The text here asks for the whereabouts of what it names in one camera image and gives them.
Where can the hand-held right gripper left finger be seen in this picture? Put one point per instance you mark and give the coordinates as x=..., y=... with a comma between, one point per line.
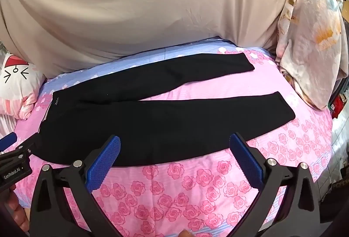
x=105, y=164

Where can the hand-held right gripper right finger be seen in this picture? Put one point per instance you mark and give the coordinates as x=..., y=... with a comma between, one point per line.
x=246, y=162

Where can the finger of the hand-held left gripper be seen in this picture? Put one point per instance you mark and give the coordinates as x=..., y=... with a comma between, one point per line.
x=23, y=150
x=8, y=141

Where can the black pants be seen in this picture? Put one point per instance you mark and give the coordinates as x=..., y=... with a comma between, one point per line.
x=163, y=122

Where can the person's left hand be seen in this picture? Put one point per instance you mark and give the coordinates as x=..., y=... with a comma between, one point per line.
x=17, y=209

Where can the person's right hand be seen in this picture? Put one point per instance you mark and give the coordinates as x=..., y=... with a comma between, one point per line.
x=186, y=233

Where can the white satin cloth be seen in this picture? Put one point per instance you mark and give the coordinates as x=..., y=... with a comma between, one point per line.
x=6, y=125

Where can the cartoon cat pillow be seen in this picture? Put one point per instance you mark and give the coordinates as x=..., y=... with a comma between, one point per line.
x=16, y=84

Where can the pink floral bed sheet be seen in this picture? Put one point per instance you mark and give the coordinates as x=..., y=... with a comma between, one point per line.
x=190, y=193

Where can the red object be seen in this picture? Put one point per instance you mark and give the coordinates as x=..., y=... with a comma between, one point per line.
x=338, y=106

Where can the beige cloth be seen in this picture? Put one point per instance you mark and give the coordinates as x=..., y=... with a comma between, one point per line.
x=136, y=8

